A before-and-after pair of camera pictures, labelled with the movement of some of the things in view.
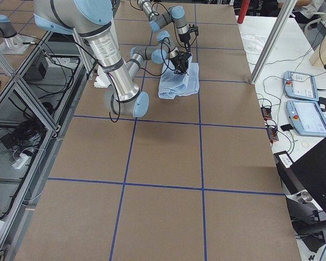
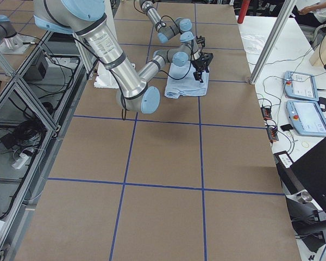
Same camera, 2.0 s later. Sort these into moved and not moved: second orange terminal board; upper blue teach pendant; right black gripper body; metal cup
Moved: right black gripper body
Not moved: second orange terminal board; metal cup; upper blue teach pendant
